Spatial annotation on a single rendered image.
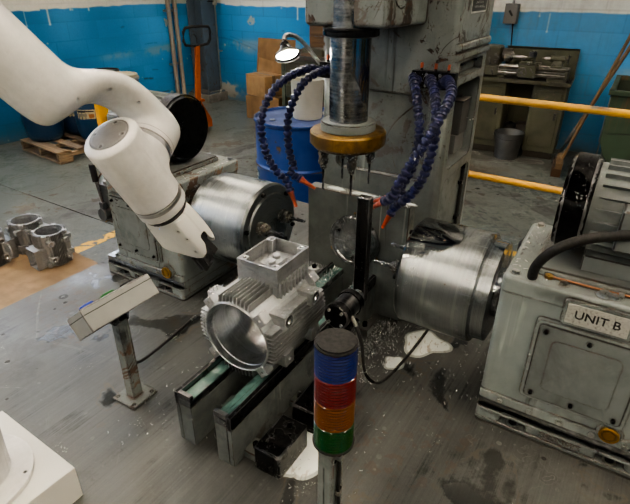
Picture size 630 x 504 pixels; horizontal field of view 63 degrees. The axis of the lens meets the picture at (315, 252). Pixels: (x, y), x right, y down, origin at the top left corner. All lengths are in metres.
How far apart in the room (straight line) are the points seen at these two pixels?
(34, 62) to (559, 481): 1.11
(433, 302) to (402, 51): 0.62
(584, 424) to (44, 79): 1.08
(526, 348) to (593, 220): 0.27
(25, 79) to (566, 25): 5.79
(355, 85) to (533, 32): 5.16
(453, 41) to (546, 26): 4.95
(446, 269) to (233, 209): 0.57
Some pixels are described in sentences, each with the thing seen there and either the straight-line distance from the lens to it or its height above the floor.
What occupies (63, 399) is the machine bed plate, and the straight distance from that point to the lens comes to 1.34.
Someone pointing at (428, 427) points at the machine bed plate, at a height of 0.80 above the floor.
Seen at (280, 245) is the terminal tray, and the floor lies 1.13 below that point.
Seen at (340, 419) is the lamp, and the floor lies 1.10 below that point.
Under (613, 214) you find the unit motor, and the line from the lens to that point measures 1.02.
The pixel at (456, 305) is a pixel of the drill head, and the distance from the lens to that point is 1.10.
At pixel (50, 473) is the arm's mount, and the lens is 1.09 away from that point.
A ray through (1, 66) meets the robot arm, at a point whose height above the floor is 1.55.
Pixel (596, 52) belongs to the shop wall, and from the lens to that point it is 6.19.
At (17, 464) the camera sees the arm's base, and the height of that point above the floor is 0.89.
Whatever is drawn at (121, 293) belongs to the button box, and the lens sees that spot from 1.12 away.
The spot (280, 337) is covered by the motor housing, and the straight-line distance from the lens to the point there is 1.01.
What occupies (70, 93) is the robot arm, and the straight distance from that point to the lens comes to 0.76.
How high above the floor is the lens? 1.64
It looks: 28 degrees down
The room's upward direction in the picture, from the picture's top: straight up
